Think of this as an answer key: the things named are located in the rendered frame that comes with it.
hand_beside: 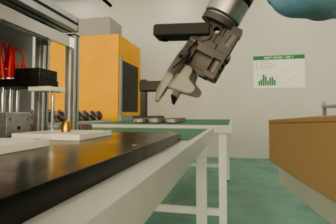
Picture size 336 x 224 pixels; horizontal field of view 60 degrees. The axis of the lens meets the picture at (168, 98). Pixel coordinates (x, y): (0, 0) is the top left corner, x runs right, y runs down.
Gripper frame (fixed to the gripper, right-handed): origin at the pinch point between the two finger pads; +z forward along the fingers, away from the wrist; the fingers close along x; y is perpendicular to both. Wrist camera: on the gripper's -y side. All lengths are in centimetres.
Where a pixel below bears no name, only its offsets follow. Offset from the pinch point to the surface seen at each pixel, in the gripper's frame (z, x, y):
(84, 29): -6, 347, -245
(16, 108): 19.1, 1.7, -30.5
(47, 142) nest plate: 13.1, -17.4, -8.8
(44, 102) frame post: 19.5, 18.0, -35.3
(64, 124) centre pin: 14.9, -1.0, -16.3
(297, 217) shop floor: 41, 194, 97
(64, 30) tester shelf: -1.7, 19.4, -41.6
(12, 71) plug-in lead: 11.8, 0.6, -35.2
